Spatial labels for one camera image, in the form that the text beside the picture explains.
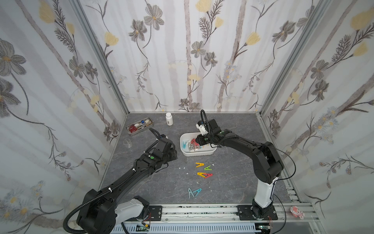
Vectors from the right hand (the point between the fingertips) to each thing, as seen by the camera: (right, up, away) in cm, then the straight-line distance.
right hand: (198, 136), depth 91 cm
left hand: (-12, -8, -7) cm, 17 cm away
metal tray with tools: (-44, +7, +21) cm, 49 cm away
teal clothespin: (-9, -6, +10) cm, 15 cm away
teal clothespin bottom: (0, -30, -10) cm, 32 cm away
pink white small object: (+49, -37, -19) cm, 64 cm away
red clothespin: (+6, -23, -4) cm, 24 cm away
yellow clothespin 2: (+2, -23, -3) cm, 23 cm away
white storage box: (-5, -8, +7) cm, 12 cm away
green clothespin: (+6, -20, 0) cm, 21 cm away
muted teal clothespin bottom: (-5, -30, -11) cm, 33 cm away
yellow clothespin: (+1, -18, 0) cm, 18 cm away
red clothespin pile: (-3, -4, +8) cm, 9 cm away
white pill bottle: (-21, +12, +17) cm, 30 cm away
